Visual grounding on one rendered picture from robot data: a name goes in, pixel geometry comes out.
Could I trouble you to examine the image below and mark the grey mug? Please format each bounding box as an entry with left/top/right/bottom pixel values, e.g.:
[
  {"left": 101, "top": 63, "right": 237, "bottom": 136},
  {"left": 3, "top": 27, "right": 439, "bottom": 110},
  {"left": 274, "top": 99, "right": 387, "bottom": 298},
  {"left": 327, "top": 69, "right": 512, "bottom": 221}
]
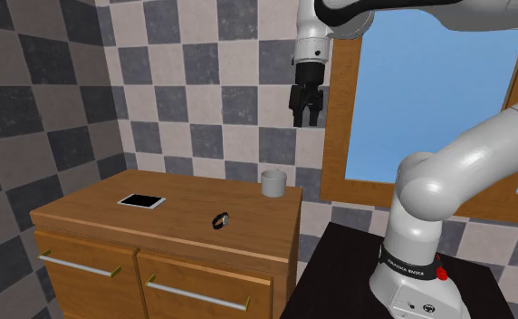
[{"left": 260, "top": 169, "right": 288, "bottom": 198}]

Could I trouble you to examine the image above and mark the black wristwatch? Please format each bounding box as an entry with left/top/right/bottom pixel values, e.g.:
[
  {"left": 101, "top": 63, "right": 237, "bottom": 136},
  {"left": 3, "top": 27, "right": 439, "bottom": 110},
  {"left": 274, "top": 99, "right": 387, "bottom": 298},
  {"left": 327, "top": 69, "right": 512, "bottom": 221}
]
[{"left": 211, "top": 211, "right": 231, "bottom": 231}]

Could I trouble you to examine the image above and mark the dark robot stand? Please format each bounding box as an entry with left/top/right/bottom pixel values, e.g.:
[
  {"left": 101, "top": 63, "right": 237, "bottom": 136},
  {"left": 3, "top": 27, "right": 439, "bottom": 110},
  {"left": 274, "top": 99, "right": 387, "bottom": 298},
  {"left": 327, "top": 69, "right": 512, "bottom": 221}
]
[{"left": 279, "top": 221, "right": 516, "bottom": 319}]

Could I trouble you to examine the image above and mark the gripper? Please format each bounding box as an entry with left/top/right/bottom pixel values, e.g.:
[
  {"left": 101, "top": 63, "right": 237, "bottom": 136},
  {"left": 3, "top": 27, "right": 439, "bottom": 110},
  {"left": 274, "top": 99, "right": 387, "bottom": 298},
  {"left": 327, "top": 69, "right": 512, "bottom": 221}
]
[{"left": 288, "top": 61, "right": 327, "bottom": 129}]

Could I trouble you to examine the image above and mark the white tablet with black screen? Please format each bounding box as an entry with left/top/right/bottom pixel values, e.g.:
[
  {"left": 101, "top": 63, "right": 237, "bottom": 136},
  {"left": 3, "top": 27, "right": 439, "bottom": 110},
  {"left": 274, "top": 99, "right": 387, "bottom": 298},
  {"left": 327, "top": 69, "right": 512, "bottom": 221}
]
[{"left": 117, "top": 193, "right": 168, "bottom": 210}]

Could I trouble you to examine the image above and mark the wooden framed window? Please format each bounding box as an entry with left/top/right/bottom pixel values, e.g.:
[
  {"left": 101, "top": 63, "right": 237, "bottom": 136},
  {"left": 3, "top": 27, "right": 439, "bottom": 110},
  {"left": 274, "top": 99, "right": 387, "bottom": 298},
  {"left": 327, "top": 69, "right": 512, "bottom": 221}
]
[{"left": 320, "top": 33, "right": 518, "bottom": 227}]

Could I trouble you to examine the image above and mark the wooden cabinet with drawers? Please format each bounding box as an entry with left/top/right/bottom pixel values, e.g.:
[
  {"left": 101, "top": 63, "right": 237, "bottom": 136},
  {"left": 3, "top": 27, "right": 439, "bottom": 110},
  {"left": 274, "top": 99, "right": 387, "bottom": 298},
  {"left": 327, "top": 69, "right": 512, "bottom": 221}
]
[{"left": 29, "top": 169, "right": 304, "bottom": 319}]

